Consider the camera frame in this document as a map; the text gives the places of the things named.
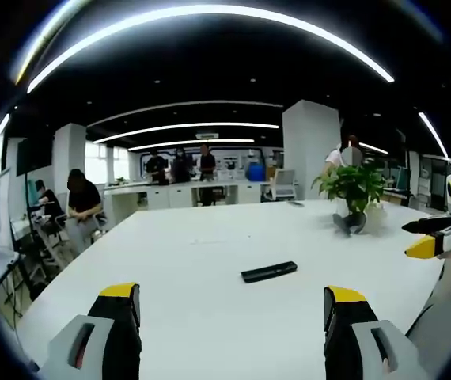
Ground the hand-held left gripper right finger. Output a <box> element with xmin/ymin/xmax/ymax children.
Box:
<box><xmin>323</xmin><ymin>285</ymin><xmax>428</xmax><ymax>380</ymax></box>

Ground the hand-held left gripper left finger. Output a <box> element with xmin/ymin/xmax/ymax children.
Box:
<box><xmin>38</xmin><ymin>282</ymin><xmax>143</xmax><ymax>380</ymax></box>

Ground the black remote control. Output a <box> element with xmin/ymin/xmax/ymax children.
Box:
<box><xmin>241</xmin><ymin>260</ymin><xmax>298</xmax><ymax>284</ymax></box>

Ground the green potted plant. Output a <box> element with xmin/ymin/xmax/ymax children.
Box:
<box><xmin>311</xmin><ymin>161</ymin><xmax>388</xmax><ymax>215</ymax></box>

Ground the white office chair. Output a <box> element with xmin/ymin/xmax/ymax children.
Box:
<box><xmin>263</xmin><ymin>169</ymin><xmax>298</xmax><ymax>203</ymax></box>

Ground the white cabinet counter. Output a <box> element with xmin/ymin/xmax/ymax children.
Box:
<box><xmin>103</xmin><ymin>180</ymin><xmax>274</xmax><ymax>215</ymax></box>

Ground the blue water barrel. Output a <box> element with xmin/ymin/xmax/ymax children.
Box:
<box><xmin>246</xmin><ymin>162</ymin><xmax>267</xmax><ymax>183</ymax></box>

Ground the black wall monitor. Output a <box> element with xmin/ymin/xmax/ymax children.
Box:
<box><xmin>14</xmin><ymin>134</ymin><xmax>55</xmax><ymax>177</ymax></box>

